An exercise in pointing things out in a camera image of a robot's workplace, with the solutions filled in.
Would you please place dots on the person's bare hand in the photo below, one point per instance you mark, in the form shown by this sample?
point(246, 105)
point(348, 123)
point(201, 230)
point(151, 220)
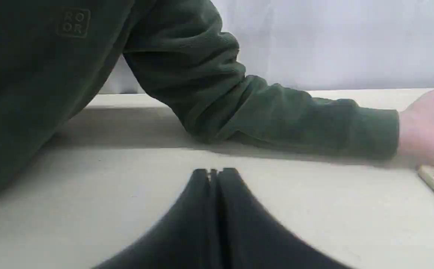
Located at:
point(416, 132)

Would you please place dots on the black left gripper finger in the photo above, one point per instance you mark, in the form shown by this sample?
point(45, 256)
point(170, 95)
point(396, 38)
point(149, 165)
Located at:
point(184, 238)
point(251, 238)

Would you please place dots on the green fleece sleeve forearm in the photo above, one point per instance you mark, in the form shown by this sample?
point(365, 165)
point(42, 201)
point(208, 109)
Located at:
point(55, 56)

